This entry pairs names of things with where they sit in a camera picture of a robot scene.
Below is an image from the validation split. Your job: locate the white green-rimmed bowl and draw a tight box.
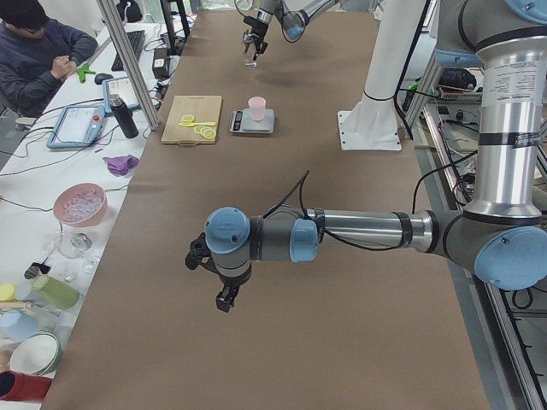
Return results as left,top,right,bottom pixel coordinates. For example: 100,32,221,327
9,332,62,376

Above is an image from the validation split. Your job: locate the lemon slice stack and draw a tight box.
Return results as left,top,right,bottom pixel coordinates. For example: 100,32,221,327
194,126,216,141

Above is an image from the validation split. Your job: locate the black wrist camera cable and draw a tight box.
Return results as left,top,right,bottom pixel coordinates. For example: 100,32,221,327
262,169,478,251

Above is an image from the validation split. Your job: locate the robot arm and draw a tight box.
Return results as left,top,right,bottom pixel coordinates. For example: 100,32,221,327
242,0,338,63
185,1,546,311

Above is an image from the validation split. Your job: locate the black water bottle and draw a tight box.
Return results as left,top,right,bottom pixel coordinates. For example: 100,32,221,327
109,94,138,139

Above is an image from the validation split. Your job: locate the silver digital kitchen scale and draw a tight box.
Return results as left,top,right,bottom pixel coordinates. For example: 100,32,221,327
229,108,275,135

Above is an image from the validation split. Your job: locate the lemon slice single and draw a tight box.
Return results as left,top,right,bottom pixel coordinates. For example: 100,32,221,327
179,114,195,126

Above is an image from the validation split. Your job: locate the clear glass cup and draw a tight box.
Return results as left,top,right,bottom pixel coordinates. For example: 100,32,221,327
54,232,92,259

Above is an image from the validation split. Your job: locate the seated person in blue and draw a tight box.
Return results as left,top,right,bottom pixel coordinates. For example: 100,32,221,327
1,1,97,117

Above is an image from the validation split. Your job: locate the black keyboard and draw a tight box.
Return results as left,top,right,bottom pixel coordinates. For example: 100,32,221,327
110,30,147,73

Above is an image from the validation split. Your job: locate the pink bowl with ice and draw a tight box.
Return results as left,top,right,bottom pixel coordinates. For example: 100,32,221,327
53,183,108,227

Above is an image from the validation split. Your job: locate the pink plastic cup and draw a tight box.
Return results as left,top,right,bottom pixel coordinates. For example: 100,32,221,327
248,96,266,121

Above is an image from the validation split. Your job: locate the light blue cup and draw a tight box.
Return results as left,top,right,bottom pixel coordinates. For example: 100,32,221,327
1,310,38,343

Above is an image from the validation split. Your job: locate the black power adapter box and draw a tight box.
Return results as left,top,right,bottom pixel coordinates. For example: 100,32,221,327
152,48,170,79

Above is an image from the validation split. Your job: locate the green plastic toy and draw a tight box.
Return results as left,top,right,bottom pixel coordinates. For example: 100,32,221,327
76,64,96,84

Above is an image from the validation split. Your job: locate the aluminium frame post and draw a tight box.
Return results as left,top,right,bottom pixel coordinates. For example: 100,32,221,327
97,0,160,131

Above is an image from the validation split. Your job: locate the red cup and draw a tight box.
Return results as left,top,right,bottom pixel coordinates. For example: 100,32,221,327
1,371,53,403

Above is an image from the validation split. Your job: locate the clear glass sauce bottle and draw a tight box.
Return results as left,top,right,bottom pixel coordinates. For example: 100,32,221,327
242,31,257,69

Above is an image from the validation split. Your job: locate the yellow cup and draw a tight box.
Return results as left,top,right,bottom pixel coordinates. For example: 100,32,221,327
0,283,17,302

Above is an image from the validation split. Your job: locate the yellow plastic knife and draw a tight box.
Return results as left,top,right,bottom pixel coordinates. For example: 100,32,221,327
179,121,217,127

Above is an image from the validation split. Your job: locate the wooden cutting board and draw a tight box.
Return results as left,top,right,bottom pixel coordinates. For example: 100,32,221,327
161,96,222,146

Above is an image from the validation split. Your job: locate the purple cloth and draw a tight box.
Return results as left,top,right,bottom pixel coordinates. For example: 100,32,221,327
103,155,139,176

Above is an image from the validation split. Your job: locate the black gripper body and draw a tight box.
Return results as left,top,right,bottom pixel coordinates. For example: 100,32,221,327
185,232,252,293
244,15,268,59

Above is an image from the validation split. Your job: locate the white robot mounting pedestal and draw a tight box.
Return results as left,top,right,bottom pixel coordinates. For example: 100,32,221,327
338,0,428,151

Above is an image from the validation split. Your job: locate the blue teach pendant near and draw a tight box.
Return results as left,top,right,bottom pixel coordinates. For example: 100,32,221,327
46,105,105,149

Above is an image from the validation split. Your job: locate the blue teach pendant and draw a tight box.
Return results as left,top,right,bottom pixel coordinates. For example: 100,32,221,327
46,105,105,149
102,77,140,115

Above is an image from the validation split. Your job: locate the green cup lying down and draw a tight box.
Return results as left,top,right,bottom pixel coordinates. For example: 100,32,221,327
32,274,80,310

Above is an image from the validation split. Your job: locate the black computer mouse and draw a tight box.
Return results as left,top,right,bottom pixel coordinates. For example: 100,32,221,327
94,73,114,85

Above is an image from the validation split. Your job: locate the blue teach pendant far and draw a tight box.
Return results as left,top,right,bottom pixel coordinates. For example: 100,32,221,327
102,77,140,115

